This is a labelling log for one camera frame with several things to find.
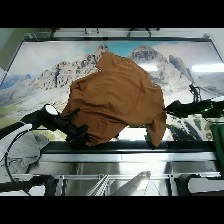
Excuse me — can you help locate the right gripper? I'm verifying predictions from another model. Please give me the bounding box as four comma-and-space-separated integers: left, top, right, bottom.
163, 99, 190, 118

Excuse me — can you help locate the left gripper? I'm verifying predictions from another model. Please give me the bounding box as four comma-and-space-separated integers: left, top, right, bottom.
65, 123, 90, 146

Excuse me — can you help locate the brown T-shirt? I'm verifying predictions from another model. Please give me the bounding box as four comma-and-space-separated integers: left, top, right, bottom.
61, 50, 167, 148

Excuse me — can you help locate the grey garment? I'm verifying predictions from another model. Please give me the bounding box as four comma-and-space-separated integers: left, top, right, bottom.
0, 129, 51, 175

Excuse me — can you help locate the black cable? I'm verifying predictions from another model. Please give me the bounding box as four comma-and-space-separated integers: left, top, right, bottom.
3, 129, 32, 185

